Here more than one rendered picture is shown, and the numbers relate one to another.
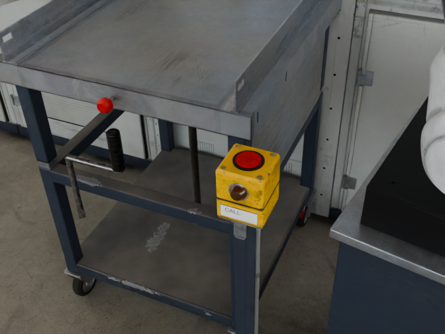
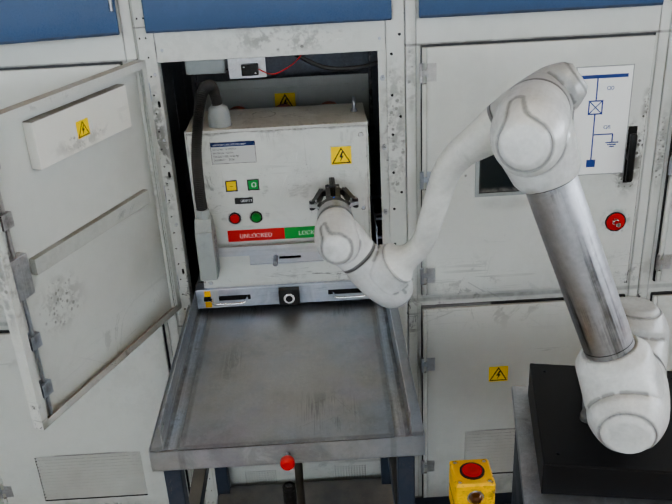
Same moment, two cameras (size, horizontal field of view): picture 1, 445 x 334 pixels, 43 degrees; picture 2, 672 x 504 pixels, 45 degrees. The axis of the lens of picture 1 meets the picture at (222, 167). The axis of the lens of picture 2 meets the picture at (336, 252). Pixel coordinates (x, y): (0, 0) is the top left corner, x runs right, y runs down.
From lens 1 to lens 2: 0.98 m
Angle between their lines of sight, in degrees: 25
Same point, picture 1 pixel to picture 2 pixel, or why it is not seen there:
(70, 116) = (87, 489)
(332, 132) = not seen: hidden behind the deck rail
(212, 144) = (274, 470)
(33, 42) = (170, 422)
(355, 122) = (424, 407)
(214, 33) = (326, 367)
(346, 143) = not seen: hidden behind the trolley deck
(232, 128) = (407, 449)
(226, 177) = (465, 489)
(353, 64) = (413, 355)
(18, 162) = not seen: outside the picture
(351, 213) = (530, 487)
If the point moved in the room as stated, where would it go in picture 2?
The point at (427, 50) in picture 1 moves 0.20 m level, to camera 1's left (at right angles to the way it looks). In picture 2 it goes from (477, 329) to (422, 347)
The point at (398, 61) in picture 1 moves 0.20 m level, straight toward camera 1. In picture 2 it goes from (454, 343) to (473, 379)
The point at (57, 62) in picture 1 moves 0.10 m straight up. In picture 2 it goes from (214, 436) to (209, 400)
